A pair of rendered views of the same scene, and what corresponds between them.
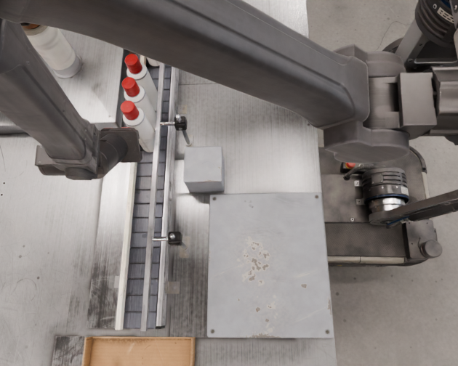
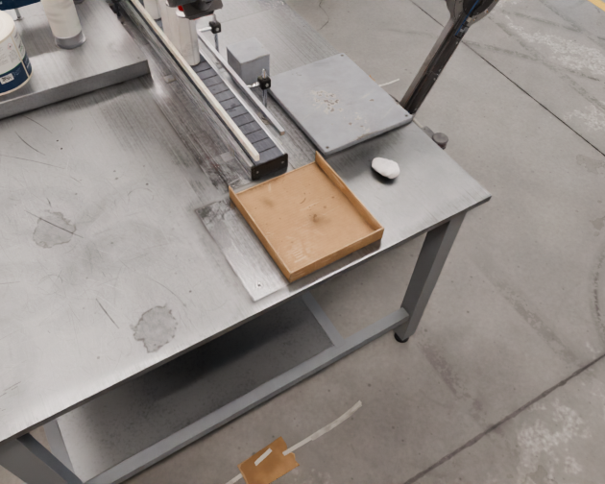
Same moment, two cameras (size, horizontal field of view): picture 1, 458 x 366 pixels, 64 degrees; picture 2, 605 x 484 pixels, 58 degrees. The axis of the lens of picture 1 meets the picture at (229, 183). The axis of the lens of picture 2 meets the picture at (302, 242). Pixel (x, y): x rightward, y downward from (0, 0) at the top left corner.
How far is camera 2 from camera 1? 1.21 m
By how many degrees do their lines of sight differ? 27
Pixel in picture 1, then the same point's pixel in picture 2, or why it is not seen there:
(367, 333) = not seen: hidden behind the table
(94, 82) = (106, 43)
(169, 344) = (300, 172)
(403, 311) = not seen: hidden behind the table
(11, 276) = (118, 193)
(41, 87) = not seen: outside the picture
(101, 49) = (96, 23)
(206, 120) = (222, 46)
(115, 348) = (256, 193)
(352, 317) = (416, 250)
